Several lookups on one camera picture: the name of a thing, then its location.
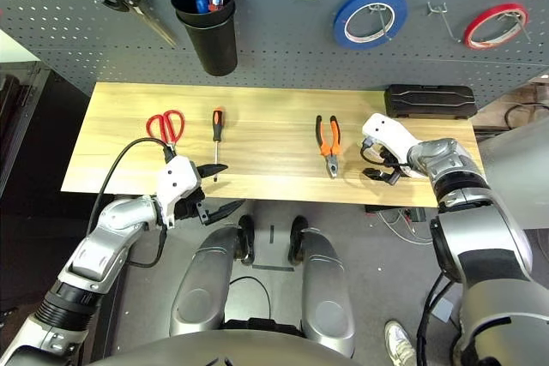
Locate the silver robot right leg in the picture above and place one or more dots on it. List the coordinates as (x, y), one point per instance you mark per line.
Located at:
(326, 289)

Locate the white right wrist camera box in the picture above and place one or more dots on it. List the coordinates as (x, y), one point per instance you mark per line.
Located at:
(390, 134)

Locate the grey perforated pegboard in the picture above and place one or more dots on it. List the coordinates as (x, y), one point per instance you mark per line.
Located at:
(274, 49)

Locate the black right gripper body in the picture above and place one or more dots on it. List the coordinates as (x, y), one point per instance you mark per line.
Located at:
(396, 165)

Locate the black tool case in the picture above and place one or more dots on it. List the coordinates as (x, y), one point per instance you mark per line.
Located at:
(429, 100)

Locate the silver robot left leg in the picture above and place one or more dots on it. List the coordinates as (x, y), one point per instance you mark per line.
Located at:
(201, 280)

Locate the black plastic cup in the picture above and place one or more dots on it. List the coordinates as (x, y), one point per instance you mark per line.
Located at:
(214, 49)

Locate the metal pegboard tape hook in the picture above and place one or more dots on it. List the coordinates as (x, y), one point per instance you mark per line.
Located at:
(383, 19)
(436, 8)
(521, 27)

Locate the grey robot torso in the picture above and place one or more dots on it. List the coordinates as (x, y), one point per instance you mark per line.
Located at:
(223, 353)

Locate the white sneaker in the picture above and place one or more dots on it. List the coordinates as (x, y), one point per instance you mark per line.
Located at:
(399, 340)

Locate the blue tape roll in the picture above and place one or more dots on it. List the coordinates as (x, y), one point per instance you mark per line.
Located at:
(341, 23)

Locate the black aluminium-edged flight case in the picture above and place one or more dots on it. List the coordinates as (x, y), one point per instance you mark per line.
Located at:
(25, 126)

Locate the red tape roll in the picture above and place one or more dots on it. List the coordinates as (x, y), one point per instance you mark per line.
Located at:
(468, 34)

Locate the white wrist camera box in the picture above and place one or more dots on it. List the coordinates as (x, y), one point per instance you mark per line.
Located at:
(390, 134)
(176, 181)

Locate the black metal table foot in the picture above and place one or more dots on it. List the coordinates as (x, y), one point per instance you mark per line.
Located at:
(386, 208)

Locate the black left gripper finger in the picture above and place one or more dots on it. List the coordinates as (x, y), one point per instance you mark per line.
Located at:
(221, 211)
(212, 171)

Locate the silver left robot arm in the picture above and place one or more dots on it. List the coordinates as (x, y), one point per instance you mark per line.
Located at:
(116, 220)

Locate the silver robot leg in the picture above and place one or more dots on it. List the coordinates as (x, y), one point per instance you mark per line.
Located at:
(326, 289)
(201, 280)

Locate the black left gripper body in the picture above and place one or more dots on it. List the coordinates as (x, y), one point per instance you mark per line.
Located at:
(191, 205)

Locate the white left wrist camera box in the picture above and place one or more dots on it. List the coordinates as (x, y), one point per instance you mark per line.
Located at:
(176, 181)

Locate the long black floor tape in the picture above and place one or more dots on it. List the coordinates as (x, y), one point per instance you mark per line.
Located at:
(274, 267)

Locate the light grey side table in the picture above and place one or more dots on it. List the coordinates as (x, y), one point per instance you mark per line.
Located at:
(523, 177)

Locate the orange and black pliers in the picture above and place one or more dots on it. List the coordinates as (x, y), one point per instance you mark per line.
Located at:
(332, 166)

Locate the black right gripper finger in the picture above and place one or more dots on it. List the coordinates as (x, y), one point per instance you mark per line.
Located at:
(373, 173)
(393, 178)

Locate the orange and black screwdriver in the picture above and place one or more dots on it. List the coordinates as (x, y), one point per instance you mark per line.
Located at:
(218, 121)

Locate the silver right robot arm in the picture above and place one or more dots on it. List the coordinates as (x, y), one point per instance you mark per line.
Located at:
(480, 229)

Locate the short black floor tape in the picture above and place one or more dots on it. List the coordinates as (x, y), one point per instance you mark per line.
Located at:
(272, 235)

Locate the grey square floor plate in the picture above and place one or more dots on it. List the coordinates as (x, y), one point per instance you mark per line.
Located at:
(442, 309)

